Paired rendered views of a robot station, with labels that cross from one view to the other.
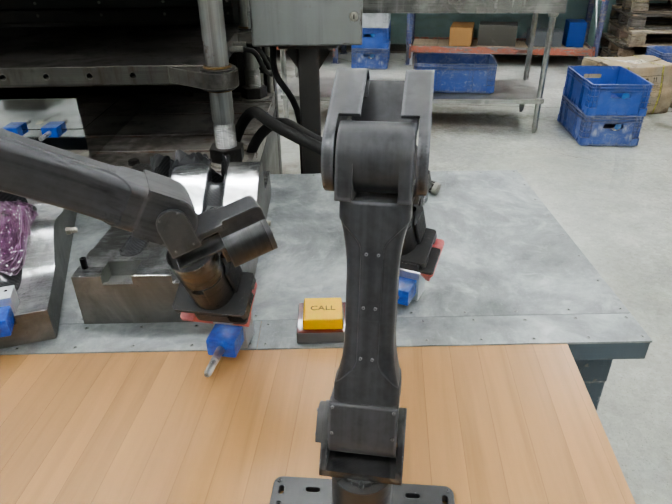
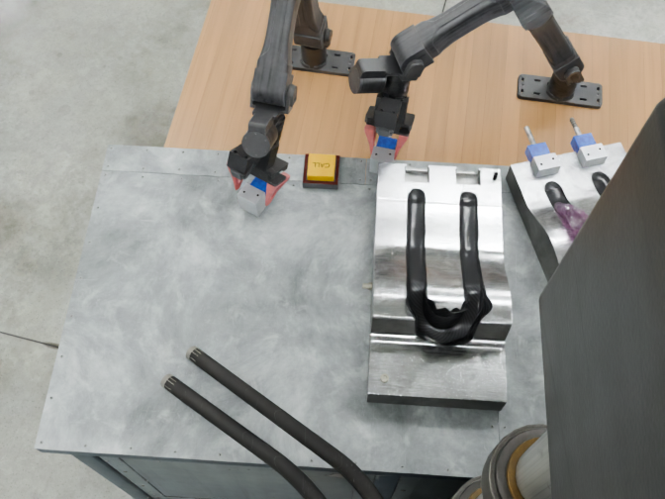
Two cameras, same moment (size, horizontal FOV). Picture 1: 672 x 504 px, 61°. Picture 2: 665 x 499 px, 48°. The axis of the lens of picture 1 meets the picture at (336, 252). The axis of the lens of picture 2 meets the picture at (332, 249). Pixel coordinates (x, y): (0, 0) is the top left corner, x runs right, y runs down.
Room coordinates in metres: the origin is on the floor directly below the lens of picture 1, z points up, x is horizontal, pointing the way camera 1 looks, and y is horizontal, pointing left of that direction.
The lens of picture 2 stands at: (1.64, 0.12, 2.24)
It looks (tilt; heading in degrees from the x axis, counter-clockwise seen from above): 63 degrees down; 184
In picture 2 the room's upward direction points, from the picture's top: straight up
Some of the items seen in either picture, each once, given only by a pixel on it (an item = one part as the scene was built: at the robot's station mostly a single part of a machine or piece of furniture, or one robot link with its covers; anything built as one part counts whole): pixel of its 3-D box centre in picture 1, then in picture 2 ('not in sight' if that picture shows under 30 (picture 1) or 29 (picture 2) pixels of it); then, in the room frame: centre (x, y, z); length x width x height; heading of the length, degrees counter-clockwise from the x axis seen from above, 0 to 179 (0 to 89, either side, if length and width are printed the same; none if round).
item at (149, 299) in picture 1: (191, 216); (437, 275); (0.99, 0.28, 0.87); 0.50 x 0.26 x 0.14; 1
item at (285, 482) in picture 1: (361, 490); (314, 49); (0.39, -0.02, 0.84); 0.20 x 0.07 x 0.08; 85
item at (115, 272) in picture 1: (122, 278); (466, 180); (0.76, 0.34, 0.87); 0.05 x 0.05 x 0.04; 1
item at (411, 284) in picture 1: (398, 293); (263, 183); (0.77, -0.10, 0.83); 0.13 x 0.05 x 0.05; 153
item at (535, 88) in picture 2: not in sight; (563, 81); (0.44, 0.57, 0.84); 0.20 x 0.07 x 0.08; 85
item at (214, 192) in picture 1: (180, 196); (445, 257); (0.97, 0.29, 0.92); 0.35 x 0.16 x 0.09; 1
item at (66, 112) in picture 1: (70, 106); not in sight; (1.78, 0.83, 0.87); 0.50 x 0.27 x 0.17; 1
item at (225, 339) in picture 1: (223, 344); (387, 144); (0.64, 0.17, 0.83); 0.13 x 0.05 x 0.05; 170
